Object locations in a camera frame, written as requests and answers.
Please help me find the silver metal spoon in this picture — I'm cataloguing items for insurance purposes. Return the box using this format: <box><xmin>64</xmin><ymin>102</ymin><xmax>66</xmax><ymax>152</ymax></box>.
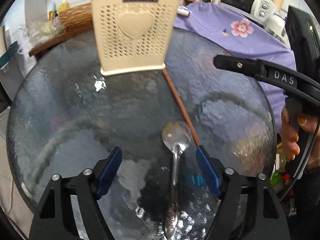
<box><xmin>162</xmin><ymin>120</ymin><xmax>193</xmax><ymax>239</ymax></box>

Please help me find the person's right hand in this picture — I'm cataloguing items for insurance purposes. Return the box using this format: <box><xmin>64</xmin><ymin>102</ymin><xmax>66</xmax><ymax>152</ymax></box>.
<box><xmin>280</xmin><ymin>107</ymin><xmax>319</xmax><ymax>170</ymax></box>

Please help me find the purple floral cloth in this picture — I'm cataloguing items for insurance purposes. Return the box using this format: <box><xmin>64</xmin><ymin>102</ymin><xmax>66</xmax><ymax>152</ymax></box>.
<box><xmin>173</xmin><ymin>0</ymin><xmax>297</xmax><ymax>133</ymax></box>

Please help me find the white microwave oven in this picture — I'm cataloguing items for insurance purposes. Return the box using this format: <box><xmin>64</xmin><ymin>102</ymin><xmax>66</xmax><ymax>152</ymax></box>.
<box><xmin>219</xmin><ymin>0</ymin><xmax>278</xmax><ymax>24</ymax></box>

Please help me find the brown chopstick near holder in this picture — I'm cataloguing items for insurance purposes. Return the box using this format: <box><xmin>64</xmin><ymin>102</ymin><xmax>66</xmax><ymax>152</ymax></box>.
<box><xmin>162</xmin><ymin>69</ymin><xmax>201</xmax><ymax>146</ymax></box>

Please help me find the cream plastic utensil holder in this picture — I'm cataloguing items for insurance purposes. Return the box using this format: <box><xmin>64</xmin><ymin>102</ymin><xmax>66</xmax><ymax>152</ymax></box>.
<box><xmin>91</xmin><ymin>0</ymin><xmax>181</xmax><ymax>76</ymax></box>

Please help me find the wooden side table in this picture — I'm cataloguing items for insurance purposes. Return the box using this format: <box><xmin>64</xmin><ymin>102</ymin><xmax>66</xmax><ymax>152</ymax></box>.
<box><xmin>29</xmin><ymin>25</ymin><xmax>93</xmax><ymax>60</ymax></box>

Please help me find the clear plastic bag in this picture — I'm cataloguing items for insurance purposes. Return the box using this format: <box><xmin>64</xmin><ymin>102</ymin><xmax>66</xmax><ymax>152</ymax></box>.
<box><xmin>20</xmin><ymin>19</ymin><xmax>65</xmax><ymax>45</ymax></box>

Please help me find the woven basket sink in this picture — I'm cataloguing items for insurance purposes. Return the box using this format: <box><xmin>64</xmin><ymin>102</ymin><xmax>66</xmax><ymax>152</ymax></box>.
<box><xmin>59</xmin><ymin>3</ymin><xmax>93</xmax><ymax>30</ymax></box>

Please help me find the yellow soap bottle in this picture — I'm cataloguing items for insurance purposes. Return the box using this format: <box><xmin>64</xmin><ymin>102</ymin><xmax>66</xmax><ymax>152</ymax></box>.
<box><xmin>57</xmin><ymin>0</ymin><xmax>70</xmax><ymax>14</ymax></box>

